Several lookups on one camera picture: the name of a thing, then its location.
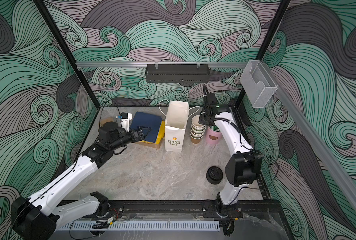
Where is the white paper takeout bag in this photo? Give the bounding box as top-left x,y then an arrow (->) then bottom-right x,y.
158,100 -> 200,153

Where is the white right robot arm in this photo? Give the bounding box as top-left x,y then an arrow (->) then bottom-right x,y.
199,90 -> 263,212

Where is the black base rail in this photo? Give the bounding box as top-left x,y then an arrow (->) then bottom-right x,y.
97,200 -> 282,219

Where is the white slotted cable duct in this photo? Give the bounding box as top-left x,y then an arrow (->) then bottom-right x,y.
58,220 -> 221,232

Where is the clear acrylic wall holder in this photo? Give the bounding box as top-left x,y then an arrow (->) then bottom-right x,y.
240,60 -> 278,109

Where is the brown pulp cup carrier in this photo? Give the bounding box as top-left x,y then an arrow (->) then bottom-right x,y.
100,117 -> 118,127

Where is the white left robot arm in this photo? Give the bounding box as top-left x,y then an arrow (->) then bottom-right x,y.
11,122 -> 151,240

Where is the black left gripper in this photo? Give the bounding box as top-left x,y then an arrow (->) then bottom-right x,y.
109,126 -> 151,153

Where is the black wall shelf tray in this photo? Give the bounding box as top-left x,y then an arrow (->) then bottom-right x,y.
145,64 -> 210,83

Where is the navy blue napkin stack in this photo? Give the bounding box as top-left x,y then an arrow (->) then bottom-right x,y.
130,112 -> 162,142

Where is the pink straw holder cup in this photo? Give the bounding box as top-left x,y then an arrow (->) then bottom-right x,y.
205,126 -> 222,145

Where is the stack of paper cups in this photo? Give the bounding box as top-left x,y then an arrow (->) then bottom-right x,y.
190,115 -> 206,144

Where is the stack of black lids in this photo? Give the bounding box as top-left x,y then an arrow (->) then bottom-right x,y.
206,166 -> 224,185

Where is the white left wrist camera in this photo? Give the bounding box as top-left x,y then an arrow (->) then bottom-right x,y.
120,113 -> 133,132

